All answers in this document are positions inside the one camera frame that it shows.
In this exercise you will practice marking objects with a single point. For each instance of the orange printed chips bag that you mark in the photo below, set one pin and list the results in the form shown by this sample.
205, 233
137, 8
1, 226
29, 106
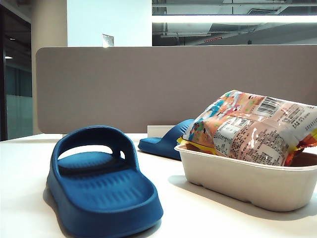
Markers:
247, 129

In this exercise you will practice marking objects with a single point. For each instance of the beige pulp food box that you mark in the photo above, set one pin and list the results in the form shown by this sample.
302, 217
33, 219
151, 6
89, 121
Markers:
235, 181

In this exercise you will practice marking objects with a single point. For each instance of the blue ribbed foam slipper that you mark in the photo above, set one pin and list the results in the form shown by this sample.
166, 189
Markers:
163, 146

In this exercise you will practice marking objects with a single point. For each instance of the grey-brown desk partition screen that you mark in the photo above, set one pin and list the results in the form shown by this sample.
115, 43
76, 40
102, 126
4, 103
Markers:
123, 86

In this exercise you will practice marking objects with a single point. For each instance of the large blue foam slipper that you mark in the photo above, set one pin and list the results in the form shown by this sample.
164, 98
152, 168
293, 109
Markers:
104, 193

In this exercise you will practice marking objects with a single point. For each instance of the red ceiling sign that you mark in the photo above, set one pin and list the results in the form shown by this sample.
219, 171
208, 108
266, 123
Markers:
213, 39

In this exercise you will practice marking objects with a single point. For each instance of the white ceiling light strip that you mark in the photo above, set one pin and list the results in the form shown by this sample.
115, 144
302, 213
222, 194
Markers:
235, 19

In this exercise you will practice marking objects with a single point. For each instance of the dark glass door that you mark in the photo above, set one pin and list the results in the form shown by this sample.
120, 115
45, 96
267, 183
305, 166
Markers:
17, 74

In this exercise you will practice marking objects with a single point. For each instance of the silver wall plate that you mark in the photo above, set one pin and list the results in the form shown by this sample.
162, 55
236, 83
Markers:
108, 40

